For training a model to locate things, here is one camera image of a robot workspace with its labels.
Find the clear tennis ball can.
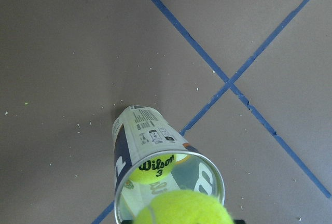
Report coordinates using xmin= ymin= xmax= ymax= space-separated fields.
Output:
xmin=112 ymin=105 xmax=225 ymax=223

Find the yellow tennis ball in can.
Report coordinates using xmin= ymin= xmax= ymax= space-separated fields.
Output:
xmin=129 ymin=153 xmax=176 ymax=184

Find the yellow Wilson tennis ball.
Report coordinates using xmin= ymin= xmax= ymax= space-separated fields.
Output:
xmin=133 ymin=190 xmax=234 ymax=223

